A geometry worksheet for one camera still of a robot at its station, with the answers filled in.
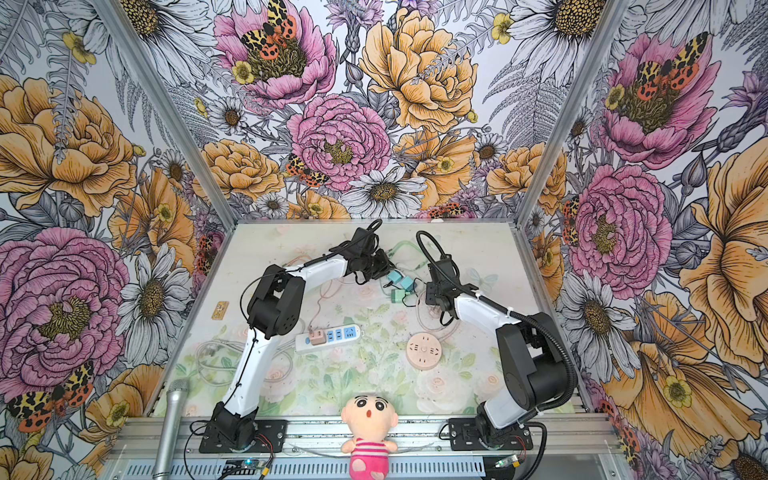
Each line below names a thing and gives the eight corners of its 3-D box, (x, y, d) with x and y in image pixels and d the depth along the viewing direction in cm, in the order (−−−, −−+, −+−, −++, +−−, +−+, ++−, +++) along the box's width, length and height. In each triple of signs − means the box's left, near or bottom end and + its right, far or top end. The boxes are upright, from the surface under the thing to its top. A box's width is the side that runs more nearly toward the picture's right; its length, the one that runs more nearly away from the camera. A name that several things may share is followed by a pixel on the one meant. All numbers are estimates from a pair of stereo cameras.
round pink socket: (407, 369, 86) (407, 365, 84) (406, 336, 93) (406, 332, 91) (441, 369, 87) (443, 365, 84) (438, 336, 93) (439, 332, 91)
